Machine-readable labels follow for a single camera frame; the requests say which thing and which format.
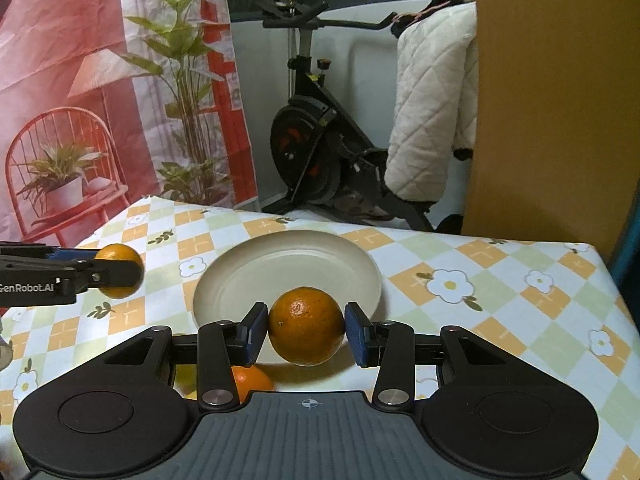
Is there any small orange tangerine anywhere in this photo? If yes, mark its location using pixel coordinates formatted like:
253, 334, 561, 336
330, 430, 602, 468
232, 365, 274, 403

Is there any large dark orange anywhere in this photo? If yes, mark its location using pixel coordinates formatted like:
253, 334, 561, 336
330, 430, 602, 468
268, 287, 345, 366

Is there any beige round plate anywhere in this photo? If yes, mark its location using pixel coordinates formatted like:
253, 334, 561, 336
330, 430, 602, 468
192, 230, 382, 326

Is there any checkered floral tablecloth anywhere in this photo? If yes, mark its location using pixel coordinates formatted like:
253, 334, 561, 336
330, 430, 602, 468
1, 197, 639, 479

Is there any black exercise bike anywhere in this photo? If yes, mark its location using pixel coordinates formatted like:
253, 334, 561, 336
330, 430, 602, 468
258, 0, 463, 234

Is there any red printed backdrop cloth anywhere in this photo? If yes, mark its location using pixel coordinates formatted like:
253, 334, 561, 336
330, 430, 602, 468
1, 0, 257, 246

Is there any white quilted blanket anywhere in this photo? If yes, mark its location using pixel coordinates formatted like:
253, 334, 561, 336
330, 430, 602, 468
384, 2, 478, 202

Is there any teal curtain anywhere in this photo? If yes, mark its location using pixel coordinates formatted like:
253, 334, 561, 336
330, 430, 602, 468
608, 208, 639, 287

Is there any wooden board panel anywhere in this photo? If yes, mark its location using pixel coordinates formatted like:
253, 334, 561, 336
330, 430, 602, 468
463, 0, 639, 258

